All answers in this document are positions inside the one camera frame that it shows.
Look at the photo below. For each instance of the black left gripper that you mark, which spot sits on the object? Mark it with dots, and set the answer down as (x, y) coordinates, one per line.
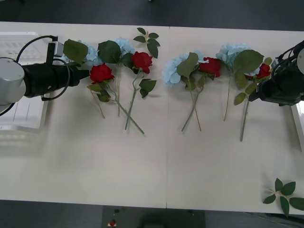
(69, 76)

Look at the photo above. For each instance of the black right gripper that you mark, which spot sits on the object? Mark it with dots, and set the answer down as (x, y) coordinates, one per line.
(273, 92)

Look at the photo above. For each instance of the red artificial rose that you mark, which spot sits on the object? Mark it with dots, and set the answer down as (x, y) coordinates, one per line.
(211, 66)
(102, 73)
(264, 71)
(141, 61)

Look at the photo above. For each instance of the pale blue artificial flower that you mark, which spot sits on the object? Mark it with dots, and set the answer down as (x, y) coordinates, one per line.
(248, 61)
(76, 51)
(171, 71)
(109, 52)

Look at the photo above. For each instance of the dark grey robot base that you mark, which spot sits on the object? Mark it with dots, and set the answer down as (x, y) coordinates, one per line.
(133, 218)

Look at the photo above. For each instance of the silver and black right arm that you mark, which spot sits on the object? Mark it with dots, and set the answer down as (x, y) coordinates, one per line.
(292, 78)

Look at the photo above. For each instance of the shallow white box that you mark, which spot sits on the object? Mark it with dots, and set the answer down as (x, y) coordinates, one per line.
(299, 128)
(28, 111)

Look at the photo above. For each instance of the loose green leaf twig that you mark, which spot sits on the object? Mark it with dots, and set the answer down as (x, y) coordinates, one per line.
(153, 48)
(288, 188)

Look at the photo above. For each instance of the red button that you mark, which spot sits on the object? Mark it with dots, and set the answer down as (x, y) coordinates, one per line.
(112, 223)

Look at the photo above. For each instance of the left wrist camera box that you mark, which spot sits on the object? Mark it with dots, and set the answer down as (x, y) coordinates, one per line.
(59, 48)

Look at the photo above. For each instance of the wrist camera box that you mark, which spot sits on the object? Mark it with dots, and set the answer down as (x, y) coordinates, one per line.
(59, 48)
(274, 64)

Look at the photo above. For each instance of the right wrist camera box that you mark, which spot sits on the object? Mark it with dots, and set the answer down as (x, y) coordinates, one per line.
(274, 64)

